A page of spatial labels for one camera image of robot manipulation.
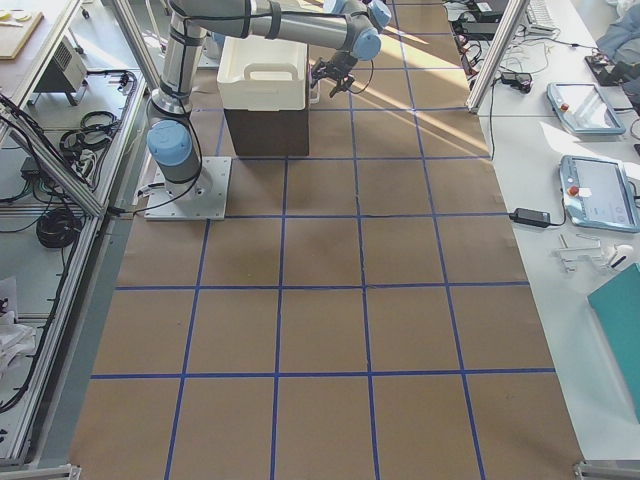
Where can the aluminium frame post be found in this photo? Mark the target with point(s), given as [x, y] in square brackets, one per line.
[502, 38]

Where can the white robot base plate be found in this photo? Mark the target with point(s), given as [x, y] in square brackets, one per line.
[206, 200]

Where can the brown wooden drawer cabinet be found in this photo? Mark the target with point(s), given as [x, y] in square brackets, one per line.
[283, 133]

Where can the upper blue teach pendant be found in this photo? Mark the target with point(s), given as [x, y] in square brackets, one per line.
[583, 110]

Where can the white plastic storage box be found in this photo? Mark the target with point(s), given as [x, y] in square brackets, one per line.
[258, 74]

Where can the blue teach pendant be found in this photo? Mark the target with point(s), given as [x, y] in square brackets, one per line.
[597, 194]
[583, 110]

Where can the white keyboard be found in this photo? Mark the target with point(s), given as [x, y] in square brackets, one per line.
[538, 19]

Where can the black power adapter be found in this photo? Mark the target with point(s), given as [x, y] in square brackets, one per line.
[530, 217]

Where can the grey metal electronics box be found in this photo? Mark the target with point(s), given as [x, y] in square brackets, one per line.
[66, 73]

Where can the lower blue teach pendant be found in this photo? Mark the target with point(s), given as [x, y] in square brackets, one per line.
[597, 194]

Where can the clear acrylic bracket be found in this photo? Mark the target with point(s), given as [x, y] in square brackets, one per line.
[576, 249]

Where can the wooden board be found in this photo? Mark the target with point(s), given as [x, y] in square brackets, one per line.
[17, 26]

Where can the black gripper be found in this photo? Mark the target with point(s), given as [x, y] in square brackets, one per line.
[339, 66]

